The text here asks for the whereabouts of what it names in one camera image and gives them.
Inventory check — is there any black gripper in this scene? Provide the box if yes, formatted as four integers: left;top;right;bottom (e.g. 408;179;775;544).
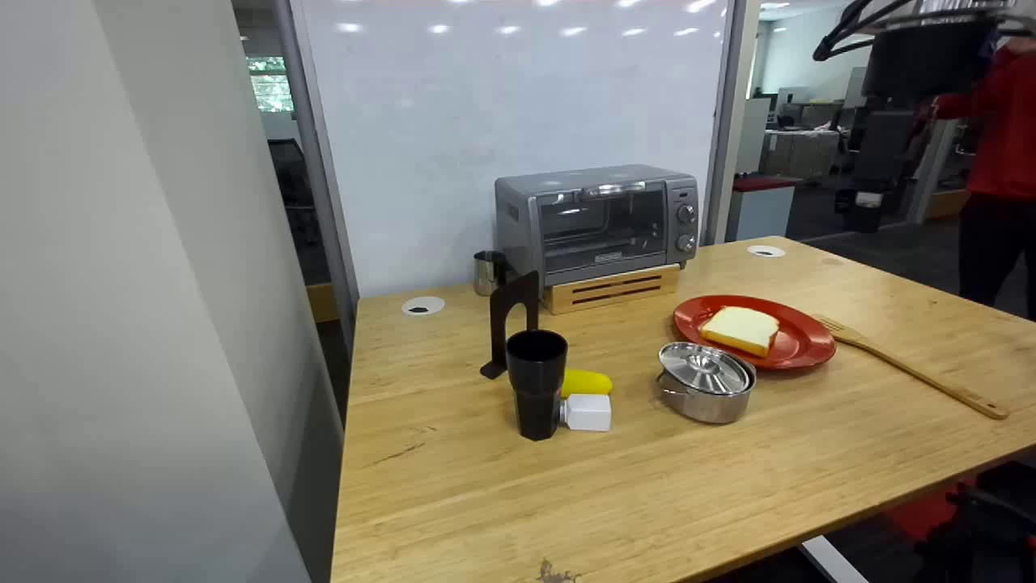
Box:
849;18;996;235

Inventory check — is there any wooden spatula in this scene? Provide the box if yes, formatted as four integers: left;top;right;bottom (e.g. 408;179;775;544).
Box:
824;317;1014;425

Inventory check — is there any slice of bread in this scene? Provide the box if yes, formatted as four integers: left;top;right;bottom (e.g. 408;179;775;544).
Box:
696;303;784;360

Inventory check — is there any glass oven door with handle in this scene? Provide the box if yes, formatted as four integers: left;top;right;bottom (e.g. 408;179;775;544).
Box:
535;189;674;272

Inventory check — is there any red round plate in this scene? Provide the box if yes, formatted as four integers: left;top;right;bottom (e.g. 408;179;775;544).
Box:
670;292;840;376

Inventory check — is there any wooden slatted oven stand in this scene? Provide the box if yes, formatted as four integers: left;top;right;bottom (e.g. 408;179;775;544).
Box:
541;261;688;317

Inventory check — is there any silver toaster oven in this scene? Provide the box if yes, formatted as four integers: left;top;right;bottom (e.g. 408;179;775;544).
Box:
492;163;704;292

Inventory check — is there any person in red top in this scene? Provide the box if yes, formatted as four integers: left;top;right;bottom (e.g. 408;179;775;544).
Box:
933;35;1036;317

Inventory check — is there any white cabinet with red top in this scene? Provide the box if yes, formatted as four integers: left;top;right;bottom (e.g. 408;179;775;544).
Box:
729;171;807;241

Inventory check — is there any steel pot lid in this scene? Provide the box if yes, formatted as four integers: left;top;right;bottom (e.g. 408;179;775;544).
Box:
658;335;762;398

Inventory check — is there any red chair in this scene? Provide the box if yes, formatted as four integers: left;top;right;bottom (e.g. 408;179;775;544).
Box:
879;472;982;547

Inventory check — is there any yellow small block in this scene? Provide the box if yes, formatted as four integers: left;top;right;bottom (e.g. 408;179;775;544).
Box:
561;366;614;398

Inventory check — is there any white small block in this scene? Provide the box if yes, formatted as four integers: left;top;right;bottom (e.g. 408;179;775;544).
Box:
556;393;614;437

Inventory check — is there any black plastic cup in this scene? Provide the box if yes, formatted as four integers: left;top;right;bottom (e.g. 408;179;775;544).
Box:
504;326;569;443

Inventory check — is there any small metal cup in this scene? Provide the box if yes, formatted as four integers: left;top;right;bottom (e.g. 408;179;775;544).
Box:
470;250;504;296

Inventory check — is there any black metal stand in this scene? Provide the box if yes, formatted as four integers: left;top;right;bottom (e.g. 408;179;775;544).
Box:
478;250;544;382

